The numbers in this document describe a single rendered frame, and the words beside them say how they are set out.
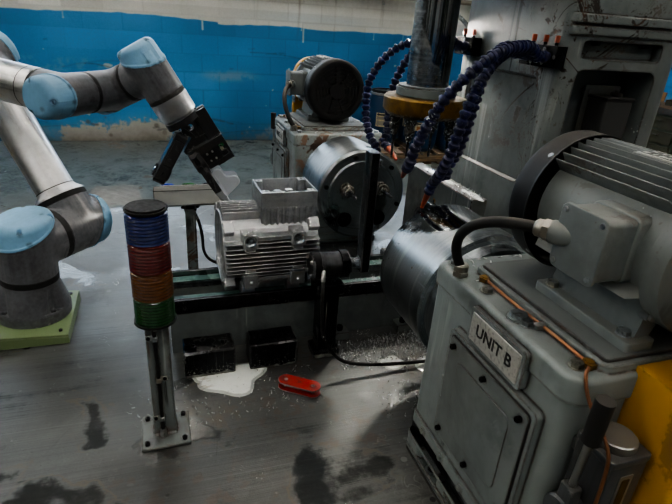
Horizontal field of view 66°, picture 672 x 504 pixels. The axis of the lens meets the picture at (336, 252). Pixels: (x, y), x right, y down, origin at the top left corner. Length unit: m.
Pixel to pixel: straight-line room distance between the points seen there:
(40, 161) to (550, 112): 1.10
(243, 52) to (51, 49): 2.03
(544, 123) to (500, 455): 0.68
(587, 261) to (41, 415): 0.92
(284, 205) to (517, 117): 0.54
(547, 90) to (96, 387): 1.05
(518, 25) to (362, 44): 5.75
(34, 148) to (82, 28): 5.24
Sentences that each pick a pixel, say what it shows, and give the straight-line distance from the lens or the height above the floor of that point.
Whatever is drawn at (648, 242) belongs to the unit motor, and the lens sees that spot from 0.60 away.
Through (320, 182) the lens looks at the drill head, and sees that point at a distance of 1.37.
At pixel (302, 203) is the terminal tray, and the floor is 1.12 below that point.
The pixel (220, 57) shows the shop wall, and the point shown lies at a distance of 6.55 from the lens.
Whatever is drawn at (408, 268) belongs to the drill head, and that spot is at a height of 1.08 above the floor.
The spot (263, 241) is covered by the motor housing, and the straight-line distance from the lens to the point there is 1.06.
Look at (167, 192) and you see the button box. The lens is 1.32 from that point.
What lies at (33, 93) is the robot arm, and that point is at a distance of 1.04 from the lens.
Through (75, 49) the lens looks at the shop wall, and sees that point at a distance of 6.58.
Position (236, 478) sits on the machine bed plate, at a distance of 0.91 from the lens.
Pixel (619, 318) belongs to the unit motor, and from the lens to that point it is 0.65.
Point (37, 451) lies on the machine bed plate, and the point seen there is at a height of 0.80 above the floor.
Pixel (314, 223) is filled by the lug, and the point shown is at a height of 1.08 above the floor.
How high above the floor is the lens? 1.48
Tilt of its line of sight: 24 degrees down
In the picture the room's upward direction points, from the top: 4 degrees clockwise
